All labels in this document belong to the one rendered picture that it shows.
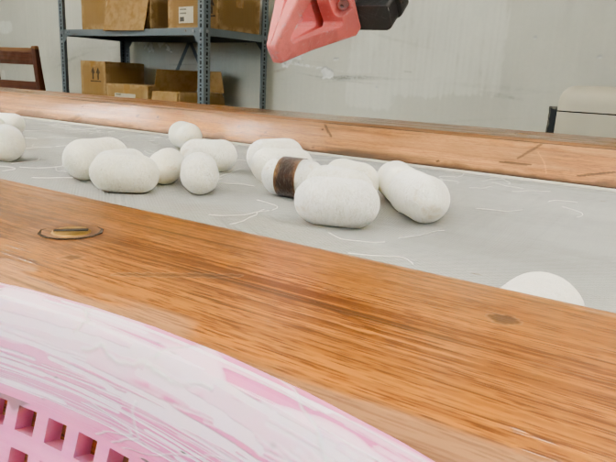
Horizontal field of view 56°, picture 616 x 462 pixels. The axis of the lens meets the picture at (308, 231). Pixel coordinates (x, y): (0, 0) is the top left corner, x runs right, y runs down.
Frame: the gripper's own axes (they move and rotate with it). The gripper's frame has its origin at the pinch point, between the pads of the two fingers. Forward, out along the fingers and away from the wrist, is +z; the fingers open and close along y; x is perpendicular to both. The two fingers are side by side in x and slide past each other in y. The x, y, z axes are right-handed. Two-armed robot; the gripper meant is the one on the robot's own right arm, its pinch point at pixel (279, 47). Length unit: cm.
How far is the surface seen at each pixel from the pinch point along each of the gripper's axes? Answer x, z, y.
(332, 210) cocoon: -4.0, 14.9, 12.5
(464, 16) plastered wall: 114, -170, -55
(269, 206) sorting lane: -2.0, 14.0, 8.2
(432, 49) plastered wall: 124, -163, -67
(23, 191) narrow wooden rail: -12.0, 21.7, 9.2
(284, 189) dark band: -1.3, 12.3, 7.8
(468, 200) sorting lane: 3.6, 7.3, 14.7
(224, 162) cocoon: 1.1, 9.4, 0.9
